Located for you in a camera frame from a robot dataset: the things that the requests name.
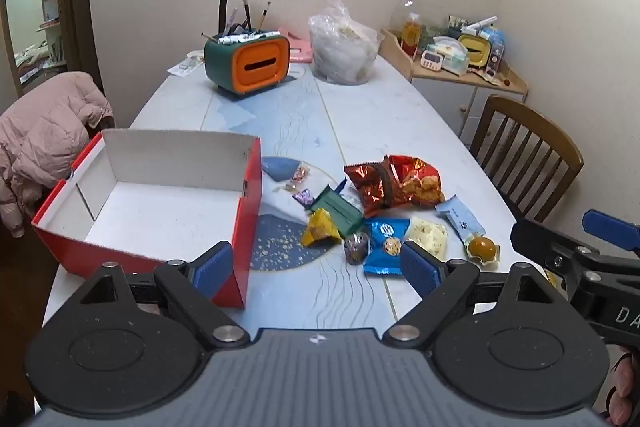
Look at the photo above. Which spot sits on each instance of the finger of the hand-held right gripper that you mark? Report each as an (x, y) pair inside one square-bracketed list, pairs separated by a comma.
[(610, 227), (535, 239)]

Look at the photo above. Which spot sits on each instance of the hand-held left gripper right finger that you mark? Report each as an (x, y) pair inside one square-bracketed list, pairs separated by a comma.
[(417, 269)]

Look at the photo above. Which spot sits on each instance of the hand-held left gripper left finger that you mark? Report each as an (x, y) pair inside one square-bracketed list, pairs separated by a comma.
[(215, 267)]

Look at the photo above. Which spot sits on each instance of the blue white cookie packet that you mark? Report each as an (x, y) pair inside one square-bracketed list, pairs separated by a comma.
[(382, 237)]

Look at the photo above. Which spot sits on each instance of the red cardboard box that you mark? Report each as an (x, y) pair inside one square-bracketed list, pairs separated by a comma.
[(165, 212)]

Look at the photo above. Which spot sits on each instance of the red snack bag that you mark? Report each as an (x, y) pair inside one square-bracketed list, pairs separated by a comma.
[(415, 174)]

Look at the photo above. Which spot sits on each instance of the copper foil snack bag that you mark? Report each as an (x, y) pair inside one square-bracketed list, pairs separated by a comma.
[(367, 187)]

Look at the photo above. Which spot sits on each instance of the green snack packet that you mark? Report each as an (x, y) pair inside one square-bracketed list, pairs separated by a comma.
[(340, 209)]

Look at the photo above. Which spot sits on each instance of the person's right hand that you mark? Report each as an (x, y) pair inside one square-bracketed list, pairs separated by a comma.
[(630, 387)]

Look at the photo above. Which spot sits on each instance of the pale yellow snack packet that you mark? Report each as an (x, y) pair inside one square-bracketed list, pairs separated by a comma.
[(430, 234)]

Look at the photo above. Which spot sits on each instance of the clear packet yellow pastry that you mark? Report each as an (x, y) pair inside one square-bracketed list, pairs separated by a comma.
[(482, 248)]

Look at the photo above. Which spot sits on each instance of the small dark candy packet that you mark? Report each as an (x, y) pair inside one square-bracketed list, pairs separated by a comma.
[(356, 247)]

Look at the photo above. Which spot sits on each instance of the light blue snack packet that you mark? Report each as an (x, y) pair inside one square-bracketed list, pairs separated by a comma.
[(457, 214)]

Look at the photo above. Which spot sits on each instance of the purple candy wrapper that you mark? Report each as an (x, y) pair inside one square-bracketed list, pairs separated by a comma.
[(303, 198)]

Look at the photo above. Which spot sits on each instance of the wooden chair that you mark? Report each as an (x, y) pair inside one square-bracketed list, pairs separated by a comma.
[(530, 117)]

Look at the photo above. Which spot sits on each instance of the orange candy clear wrapper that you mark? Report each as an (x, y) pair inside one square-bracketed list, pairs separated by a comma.
[(298, 174)]

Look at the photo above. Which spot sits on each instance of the white cabinet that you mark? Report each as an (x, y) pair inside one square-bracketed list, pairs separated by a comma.
[(440, 99)]

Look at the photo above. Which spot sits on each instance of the yellow box container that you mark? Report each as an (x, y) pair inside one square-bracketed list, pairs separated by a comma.
[(475, 49)]

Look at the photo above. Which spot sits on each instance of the soft tissue pack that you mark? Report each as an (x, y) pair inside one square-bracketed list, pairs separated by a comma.
[(450, 54)]

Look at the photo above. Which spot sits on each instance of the green orange tissue box organizer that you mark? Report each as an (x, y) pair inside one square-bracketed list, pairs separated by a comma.
[(257, 67)]

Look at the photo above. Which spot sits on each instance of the white digital timer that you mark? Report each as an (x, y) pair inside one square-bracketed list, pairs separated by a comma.
[(432, 59)]

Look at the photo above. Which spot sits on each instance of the pink puffer jacket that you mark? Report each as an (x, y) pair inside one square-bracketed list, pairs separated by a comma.
[(45, 132)]

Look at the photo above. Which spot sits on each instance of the wooden shelf organizer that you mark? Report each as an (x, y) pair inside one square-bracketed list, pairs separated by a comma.
[(395, 52)]

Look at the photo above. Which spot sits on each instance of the white tube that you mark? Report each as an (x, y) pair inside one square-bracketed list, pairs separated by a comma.
[(480, 24)]

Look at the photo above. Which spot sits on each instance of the clear plastic bag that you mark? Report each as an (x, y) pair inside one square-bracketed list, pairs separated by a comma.
[(345, 52)]

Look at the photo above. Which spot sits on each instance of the thin wooden stick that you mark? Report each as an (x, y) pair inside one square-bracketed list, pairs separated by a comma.
[(207, 36)]

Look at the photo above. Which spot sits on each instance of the yellow drink bottle red label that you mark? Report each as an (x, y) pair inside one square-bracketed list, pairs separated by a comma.
[(411, 34)]

